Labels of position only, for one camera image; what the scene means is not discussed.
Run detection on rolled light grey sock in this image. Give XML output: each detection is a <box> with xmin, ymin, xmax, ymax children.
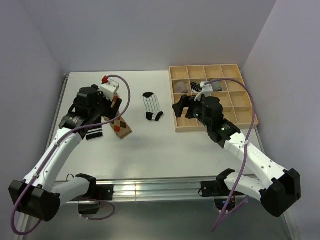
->
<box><xmin>173</xmin><ymin>81</ymin><xmax>189</xmax><ymax>94</ymax></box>

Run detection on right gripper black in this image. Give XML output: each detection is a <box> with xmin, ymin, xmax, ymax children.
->
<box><xmin>172</xmin><ymin>94</ymin><xmax>212</xmax><ymax>129</ymax></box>

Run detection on black sock white stripes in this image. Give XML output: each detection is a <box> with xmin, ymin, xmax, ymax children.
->
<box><xmin>85</xmin><ymin>125</ymin><xmax>103</xmax><ymax>141</ymax></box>

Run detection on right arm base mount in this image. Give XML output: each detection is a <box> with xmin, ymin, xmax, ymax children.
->
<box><xmin>198</xmin><ymin>180</ymin><xmax>231</xmax><ymax>211</ymax></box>

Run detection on white black striped sock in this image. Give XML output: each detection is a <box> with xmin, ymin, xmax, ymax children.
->
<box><xmin>142</xmin><ymin>92</ymin><xmax>164</xmax><ymax>122</ymax></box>

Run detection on rolled black white sock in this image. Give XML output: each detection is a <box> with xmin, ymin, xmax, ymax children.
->
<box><xmin>190</xmin><ymin>82</ymin><xmax>202</xmax><ymax>93</ymax></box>

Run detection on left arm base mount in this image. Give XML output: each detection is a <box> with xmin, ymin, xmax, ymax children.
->
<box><xmin>72</xmin><ymin>184</ymin><xmax>114</xmax><ymax>215</ymax></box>

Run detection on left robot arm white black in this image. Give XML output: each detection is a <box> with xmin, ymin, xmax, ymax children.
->
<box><xmin>9</xmin><ymin>83</ymin><xmax>122</xmax><ymax>222</ymax></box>

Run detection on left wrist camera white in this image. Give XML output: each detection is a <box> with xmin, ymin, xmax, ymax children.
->
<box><xmin>99</xmin><ymin>76</ymin><xmax>120</xmax><ymax>101</ymax></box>

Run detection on beige orange argyle sock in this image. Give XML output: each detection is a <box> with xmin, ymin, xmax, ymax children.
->
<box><xmin>103</xmin><ymin>93</ymin><xmax>132</xmax><ymax>140</ymax></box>

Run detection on rolled dark grey sock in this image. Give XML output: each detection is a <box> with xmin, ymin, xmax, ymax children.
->
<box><xmin>210</xmin><ymin>81</ymin><xmax>223</xmax><ymax>92</ymax></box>

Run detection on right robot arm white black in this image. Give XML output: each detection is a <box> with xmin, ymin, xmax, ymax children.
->
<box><xmin>172</xmin><ymin>94</ymin><xmax>301</xmax><ymax>217</ymax></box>

